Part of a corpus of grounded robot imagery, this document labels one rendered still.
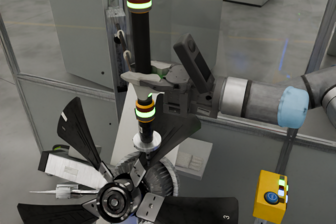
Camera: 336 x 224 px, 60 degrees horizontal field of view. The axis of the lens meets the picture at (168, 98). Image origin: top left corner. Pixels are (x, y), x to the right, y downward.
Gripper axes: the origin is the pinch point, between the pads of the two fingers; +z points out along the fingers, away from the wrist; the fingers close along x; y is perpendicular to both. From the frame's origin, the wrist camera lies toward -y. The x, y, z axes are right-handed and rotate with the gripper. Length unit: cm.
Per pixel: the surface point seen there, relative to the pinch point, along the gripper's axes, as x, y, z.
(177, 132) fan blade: 11.6, 26.3, -6.9
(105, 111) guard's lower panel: 70, 79, 59
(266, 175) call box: 35, 59, -36
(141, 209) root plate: -2.3, 47.7, -0.4
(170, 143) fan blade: 9.1, 28.8, -5.6
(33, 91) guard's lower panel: 71, 77, 113
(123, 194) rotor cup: -2.8, 41.8, 4.6
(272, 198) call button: 24, 58, -39
